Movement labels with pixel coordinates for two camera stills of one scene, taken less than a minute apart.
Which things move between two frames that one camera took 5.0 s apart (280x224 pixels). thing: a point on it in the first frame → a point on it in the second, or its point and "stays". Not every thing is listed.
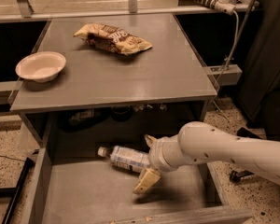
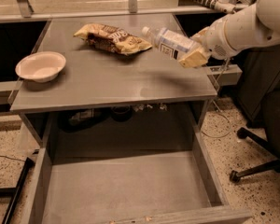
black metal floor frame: (13, 192) stays
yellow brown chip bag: (111, 38) stays
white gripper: (158, 157) → (215, 40)
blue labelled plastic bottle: (126, 158) → (171, 44)
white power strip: (221, 4) stays
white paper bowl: (41, 66) stays
